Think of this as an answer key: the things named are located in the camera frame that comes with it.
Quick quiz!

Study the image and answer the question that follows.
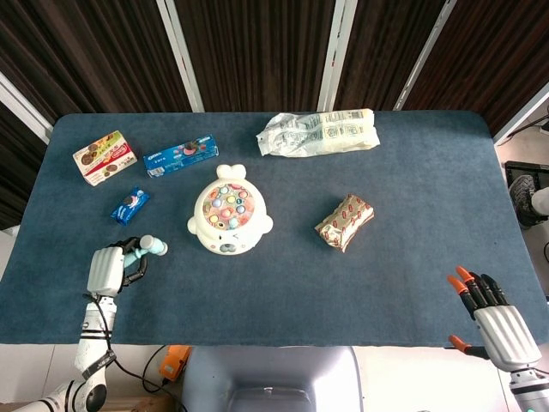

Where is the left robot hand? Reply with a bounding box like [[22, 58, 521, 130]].
[[86, 237, 148, 297]]

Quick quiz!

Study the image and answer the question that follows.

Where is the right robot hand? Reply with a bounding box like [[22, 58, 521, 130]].
[[447, 265, 544, 373]]

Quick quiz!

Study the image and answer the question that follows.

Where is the light blue toy hammer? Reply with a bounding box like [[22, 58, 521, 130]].
[[123, 234, 169, 267]]

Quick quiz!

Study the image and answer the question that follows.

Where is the white seal whack-a-mole toy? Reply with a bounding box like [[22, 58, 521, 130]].
[[186, 164, 275, 256]]

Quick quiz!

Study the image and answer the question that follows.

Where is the small blue Oreo packet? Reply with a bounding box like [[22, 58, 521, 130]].
[[110, 186, 151, 226]]

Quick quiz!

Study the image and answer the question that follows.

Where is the cream biscuit box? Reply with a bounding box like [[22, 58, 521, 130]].
[[72, 130, 139, 187]]

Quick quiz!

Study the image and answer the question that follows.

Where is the orange device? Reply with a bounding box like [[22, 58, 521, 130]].
[[159, 344, 192, 382]]

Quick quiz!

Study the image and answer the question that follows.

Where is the black grey shoe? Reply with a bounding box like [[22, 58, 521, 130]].
[[508, 174, 542, 227]]

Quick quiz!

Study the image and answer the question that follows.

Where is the blue Oreo box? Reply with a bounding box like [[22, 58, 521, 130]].
[[142, 134, 220, 179]]

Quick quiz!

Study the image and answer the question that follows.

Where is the cardboard box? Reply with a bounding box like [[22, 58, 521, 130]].
[[100, 395, 174, 412]]

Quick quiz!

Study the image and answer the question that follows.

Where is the blue table mat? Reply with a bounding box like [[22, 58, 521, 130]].
[[0, 110, 538, 348]]

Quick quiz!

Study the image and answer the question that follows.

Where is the gold red snack packet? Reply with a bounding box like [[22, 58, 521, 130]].
[[314, 193, 375, 254]]

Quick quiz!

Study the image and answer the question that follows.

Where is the grey robot torso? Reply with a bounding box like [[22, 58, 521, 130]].
[[181, 345, 365, 412]]

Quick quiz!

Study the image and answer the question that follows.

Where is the cream crumpled bread bag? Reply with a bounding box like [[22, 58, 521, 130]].
[[256, 108, 381, 159]]

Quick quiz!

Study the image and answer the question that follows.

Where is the black cable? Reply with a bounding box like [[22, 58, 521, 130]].
[[112, 344, 172, 393]]

